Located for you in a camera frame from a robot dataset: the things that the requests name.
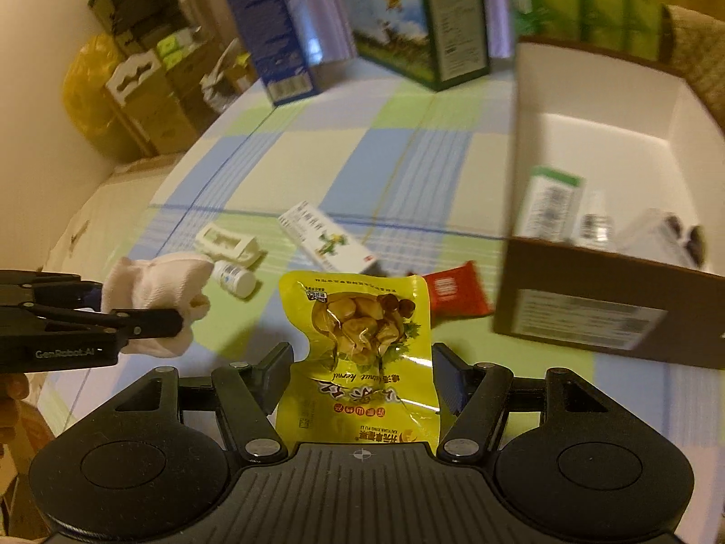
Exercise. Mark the brown cardboard storage box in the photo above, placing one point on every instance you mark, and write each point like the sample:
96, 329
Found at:
639, 132

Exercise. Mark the green landscape gift box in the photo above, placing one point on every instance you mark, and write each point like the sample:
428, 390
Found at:
437, 43

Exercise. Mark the checkered bed sheet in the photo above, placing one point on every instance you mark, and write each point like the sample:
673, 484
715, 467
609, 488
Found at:
417, 177

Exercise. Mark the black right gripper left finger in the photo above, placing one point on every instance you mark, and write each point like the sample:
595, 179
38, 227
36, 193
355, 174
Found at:
246, 395

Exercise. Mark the green tissue pack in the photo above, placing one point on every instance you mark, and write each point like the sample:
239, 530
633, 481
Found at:
628, 26

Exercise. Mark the yellow plastic bag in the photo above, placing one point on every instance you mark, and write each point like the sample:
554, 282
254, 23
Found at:
86, 104

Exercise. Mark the beige quilted chair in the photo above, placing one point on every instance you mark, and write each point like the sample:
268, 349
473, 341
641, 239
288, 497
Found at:
693, 43

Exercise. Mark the yellow chestnut snack pouch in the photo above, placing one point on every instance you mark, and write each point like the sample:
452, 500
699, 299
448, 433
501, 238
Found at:
367, 376

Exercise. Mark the white ointment box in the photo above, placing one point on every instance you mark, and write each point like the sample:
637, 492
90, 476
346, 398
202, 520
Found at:
326, 243

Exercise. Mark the white plastic hook holder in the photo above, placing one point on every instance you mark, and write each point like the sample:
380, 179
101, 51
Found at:
219, 243

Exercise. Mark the brown cardboard boxes pile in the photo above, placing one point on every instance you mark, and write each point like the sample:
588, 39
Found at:
183, 65

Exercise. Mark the blue tall carton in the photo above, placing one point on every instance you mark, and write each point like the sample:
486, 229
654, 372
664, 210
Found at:
283, 44

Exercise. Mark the white pill bottle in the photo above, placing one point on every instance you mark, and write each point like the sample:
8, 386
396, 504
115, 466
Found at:
235, 279

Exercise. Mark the white knitted cloth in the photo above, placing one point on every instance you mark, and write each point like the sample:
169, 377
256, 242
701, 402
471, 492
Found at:
176, 280

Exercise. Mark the black small object in box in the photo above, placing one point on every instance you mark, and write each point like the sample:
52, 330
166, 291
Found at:
692, 242

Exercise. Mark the green white throat spray box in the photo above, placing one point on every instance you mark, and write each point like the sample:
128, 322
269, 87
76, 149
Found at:
550, 204

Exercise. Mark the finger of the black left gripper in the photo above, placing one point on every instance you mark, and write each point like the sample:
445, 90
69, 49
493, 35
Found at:
135, 324
49, 289

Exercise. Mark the clear plastic case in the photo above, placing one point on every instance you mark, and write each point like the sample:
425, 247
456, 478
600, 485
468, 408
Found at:
648, 237

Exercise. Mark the person left hand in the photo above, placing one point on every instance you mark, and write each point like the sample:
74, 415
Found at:
13, 389

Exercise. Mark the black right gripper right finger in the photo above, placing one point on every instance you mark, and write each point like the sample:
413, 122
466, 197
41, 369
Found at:
472, 401

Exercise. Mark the red snack packet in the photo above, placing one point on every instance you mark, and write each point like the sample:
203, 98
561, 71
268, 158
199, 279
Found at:
457, 293

